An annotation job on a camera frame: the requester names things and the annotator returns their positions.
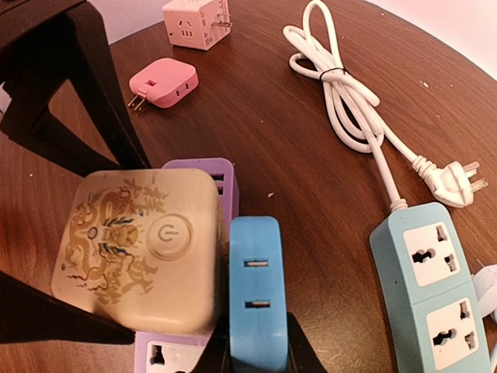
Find pink charger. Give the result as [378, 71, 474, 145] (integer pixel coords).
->
[127, 58, 199, 112]

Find blue plug adapter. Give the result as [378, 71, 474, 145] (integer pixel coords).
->
[229, 216, 288, 372]

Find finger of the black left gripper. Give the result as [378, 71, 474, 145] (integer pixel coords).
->
[1, 272, 135, 345]
[1, 1, 151, 176]

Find purple power strip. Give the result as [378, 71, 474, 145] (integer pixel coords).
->
[134, 158, 239, 372]

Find teal power strip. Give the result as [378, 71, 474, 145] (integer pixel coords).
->
[370, 203, 491, 372]

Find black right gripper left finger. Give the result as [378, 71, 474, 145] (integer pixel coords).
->
[191, 314, 231, 373]

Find beige cube socket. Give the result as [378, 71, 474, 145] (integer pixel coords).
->
[51, 169, 227, 335]

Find white coiled power cable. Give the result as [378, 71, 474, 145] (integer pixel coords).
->
[282, 0, 488, 209]

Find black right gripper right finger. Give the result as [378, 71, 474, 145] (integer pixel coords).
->
[287, 312, 326, 373]

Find light blue power cable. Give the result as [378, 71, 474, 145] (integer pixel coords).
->
[471, 263, 497, 373]

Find pink cube socket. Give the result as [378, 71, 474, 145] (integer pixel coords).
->
[162, 0, 232, 51]

